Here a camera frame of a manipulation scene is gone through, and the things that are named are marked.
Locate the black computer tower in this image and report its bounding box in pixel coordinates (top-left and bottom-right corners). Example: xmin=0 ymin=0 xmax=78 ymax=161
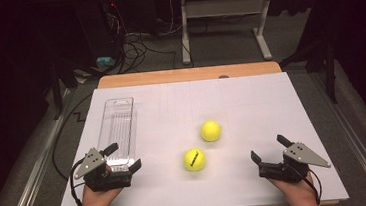
xmin=74 ymin=0 xmax=125 ymax=64

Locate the right hand-held gripper cable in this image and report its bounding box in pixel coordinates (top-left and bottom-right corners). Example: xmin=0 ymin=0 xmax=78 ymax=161
xmin=305 ymin=166 xmax=324 ymax=206

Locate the silver metal rail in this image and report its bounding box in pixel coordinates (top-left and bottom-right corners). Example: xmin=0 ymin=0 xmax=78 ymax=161
xmin=308 ymin=66 xmax=366 ymax=206
xmin=0 ymin=88 xmax=83 ymax=206

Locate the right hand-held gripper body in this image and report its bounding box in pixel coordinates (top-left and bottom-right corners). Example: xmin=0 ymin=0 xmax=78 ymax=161
xmin=256 ymin=140 xmax=332 ymax=187

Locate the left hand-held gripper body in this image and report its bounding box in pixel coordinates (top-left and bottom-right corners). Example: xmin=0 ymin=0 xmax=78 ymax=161
xmin=72 ymin=144 xmax=134 ymax=195

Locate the wooden table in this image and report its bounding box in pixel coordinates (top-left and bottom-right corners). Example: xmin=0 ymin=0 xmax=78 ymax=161
xmin=96 ymin=55 xmax=339 ymax=206

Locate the left hand-held gripper cable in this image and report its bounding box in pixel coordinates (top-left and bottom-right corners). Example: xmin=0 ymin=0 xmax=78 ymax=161
xmin=68 ymin=158 xmax=90 ymax=206

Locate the tangle of floor cables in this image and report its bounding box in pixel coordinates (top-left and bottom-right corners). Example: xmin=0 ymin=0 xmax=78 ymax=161
xmin=109 ymin=2 xmax=190 ymax=75

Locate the clear plastic container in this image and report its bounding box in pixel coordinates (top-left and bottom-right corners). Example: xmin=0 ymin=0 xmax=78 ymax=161
xmin=92 ymin=96 xmax=144 ymax=175

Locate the hand-held gripper cable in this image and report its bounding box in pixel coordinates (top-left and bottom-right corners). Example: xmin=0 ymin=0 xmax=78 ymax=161
xmin=68 ymin=158 xmax=90 ymax=206
xmin=305 ymin=166 xmax=324 ymax=206

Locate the person's right hand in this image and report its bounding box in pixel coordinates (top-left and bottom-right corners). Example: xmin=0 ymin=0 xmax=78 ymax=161
xmin=267 ymin=171 xmax=320 ymax=206

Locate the white board mat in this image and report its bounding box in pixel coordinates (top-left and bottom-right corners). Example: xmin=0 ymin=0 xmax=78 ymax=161
xmin=47 ymin=66 xmax=350 ymax=206

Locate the yellow tennis ball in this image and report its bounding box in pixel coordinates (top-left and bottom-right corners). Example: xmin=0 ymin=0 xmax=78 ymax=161
xmin=199 ymin=119 xmax=223 ymax=144
xmin=182 ymin=146 xmax=208 ymax=173

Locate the person's left hand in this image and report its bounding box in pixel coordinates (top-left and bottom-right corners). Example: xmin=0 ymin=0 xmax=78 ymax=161
xmin=80 ymin=182 xmax=126 ymax=206

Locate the small teal box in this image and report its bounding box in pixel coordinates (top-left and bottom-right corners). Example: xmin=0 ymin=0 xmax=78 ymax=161
xmin=96 ymin=55 xmax=116 ymax=67

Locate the black floor cable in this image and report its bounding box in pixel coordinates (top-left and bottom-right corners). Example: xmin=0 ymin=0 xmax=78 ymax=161
xmin=46 ymin=92 xmax=101 ymax=174

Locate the white metal desk frame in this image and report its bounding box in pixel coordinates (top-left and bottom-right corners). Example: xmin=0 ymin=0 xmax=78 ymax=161
xmin=176 ymin=0 xmax=281 ymax=69

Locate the black metal stand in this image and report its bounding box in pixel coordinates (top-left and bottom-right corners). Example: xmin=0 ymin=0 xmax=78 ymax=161
xmin=277 ymin=33 xmax=342 ymax=109
xmin=47 ymin=57 xmax=84 ymax=121

